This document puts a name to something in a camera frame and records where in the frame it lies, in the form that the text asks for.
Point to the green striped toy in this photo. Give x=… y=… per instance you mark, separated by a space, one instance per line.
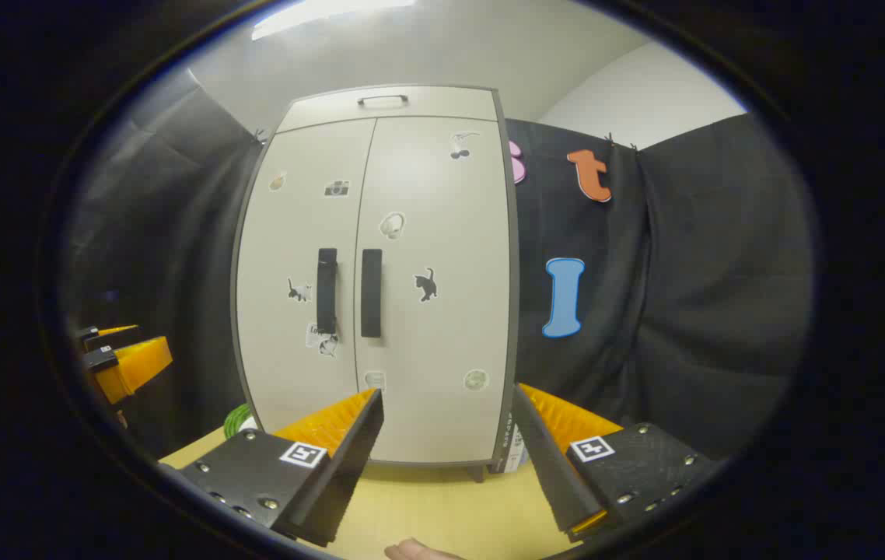
x=236 y=420

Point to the black backdrop cloth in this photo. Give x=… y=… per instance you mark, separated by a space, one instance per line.
x=683 y=311

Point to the white printed box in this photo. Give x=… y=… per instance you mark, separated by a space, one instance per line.
x=514 y=451

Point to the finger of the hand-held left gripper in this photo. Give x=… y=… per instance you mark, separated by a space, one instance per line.
x=112 y=333
x=131 y=365

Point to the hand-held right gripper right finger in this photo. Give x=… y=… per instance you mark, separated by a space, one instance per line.
x=547 y=467

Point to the cabinet door with headphone sticker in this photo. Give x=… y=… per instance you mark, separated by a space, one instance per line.
x=442 y=350

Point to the cabinet door with camera sticker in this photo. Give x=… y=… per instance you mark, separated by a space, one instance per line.
x=295 y=233

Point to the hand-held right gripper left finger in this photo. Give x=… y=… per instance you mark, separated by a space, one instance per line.
x=349 y=467

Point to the white double-door shoe cabinet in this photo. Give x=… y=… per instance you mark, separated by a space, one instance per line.
x=318 y=113

